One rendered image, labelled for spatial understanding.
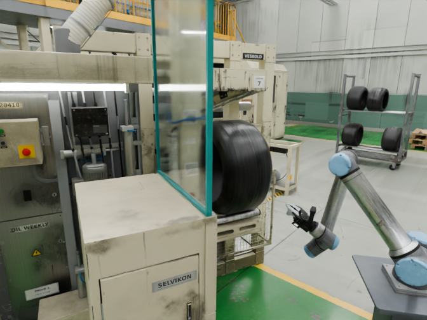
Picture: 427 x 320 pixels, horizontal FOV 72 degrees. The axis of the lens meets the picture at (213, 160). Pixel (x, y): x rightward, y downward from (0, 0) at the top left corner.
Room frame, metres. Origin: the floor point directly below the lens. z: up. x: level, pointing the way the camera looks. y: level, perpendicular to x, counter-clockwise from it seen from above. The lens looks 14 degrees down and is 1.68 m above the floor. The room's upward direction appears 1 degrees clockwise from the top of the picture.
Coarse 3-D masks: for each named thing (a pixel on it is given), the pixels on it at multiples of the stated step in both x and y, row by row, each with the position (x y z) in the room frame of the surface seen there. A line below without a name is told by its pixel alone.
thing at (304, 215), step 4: (300, 212) 1.61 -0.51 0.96; (304, 212) 1.61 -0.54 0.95; (304, 216) 1.59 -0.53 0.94; (308, 216) 1.60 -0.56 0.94; (296, 220) 1.60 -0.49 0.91; (300, 220) 1.57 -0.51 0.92; (304, 220) 1.56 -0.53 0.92; (308, 220) 1.57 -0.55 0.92; (300, 224) 1.58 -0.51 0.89; (304, 224) 1.60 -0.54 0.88; (308, 224) 1.59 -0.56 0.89; (312, 224) 1.59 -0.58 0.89; (316, 224) 1.57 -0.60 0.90; (304, 228) 1.60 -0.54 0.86; (308, 228) 1.60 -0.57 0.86; (312, 228) 1.57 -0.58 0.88
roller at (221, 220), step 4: (240, 212) 1.67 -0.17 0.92; (244, 212) 1.68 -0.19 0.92; (248, 212) 1.68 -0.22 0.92; (252, 212) 1.69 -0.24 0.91; (256, 212) 1.70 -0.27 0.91; (260, 212) 1.71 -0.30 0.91; (220, 216) 1.62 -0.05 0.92; (224, 216) 1.62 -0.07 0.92; (228, 216) 1.62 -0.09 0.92; (232, 216) 1.63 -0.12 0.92; (236, 216) 1.64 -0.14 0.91; (240, 216) 1.65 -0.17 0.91; (244, 216) 1.66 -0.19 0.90; (248, 216) 1.67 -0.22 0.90; (252, 216) 1.69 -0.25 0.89; (220, 220) 1.59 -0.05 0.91; (224, 220) 1.60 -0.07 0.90; (228, 220) 1.61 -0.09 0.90; (232, 220) 1.62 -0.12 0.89
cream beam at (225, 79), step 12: (216, 72) 1.95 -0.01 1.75; (228, 72) 1.99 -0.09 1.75; (240, 72) 2.03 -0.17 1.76; (252, 72) 2.08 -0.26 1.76; (264, 72) 2.12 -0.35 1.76; (216, 84) 1.95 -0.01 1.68; (228, 84) 1.99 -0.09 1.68; (240, 84) 2.03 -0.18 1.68; (252, 84) 2.07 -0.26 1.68; (264, 84) 2.12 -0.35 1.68
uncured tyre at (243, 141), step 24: (240, 120) 1.81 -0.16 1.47; (216, 144) 1.62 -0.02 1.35; (240, 144) 1.57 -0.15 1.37; (264, 144) 1.64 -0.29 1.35; (216, 168) 2.04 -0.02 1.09; (240, 168) 1.51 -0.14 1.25; (264, 168) 1.57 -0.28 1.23; (216, 192) 1.92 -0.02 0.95; (240, 192) 1.51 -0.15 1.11; (264, 192) 1.59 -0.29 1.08
